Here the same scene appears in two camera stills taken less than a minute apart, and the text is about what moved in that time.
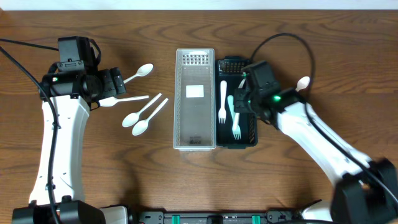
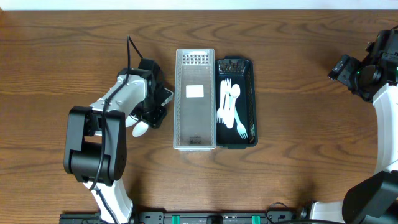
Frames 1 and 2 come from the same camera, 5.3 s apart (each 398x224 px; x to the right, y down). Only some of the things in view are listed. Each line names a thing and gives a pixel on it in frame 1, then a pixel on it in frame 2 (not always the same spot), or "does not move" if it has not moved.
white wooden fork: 222,113 does not move
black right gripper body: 243,101 to 352,71
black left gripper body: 117,81 to 154,115
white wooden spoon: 303,83 to 235,92
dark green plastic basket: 235,130 does not move
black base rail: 269,217 does not move
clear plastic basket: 194,100 does not move
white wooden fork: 236,129 to 227,89
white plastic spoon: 140,127 does not move
